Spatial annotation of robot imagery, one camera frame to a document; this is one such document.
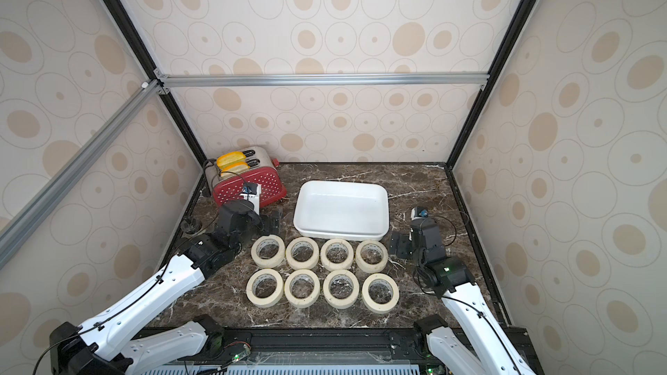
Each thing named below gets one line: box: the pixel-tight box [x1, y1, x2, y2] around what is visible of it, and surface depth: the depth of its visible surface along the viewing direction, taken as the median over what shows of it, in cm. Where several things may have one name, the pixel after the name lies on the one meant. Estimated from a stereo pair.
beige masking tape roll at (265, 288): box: [245, 268, 284, 309], surface depth 85 cm
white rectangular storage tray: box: [293, 180, 390, 242], surface depth 104 cm
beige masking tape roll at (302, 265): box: [284, 236, 320, 270], surface depth 90 cm
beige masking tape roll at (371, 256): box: [355, 239, 389, 274], surface depth 91 cm
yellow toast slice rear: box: [216, 151, 247, 169], surface depth 95 cm
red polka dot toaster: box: [204, 146, 287, 208], surface depth 96 cm
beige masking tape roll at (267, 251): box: [250, 234, 286, 269], surface depth 91 cm
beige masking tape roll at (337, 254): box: [320, 238, 355, 272], surface depth 92 cm
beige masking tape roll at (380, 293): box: [361, 273, 400, 315], surface depth 84 cm
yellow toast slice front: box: [220, 161, 251, 178], surface depth 93 cm
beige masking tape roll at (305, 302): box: [283, 269, 321, 309], surface depth 83 cm
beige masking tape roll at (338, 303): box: [322, 269, 361, 310], surface depth 82 cm
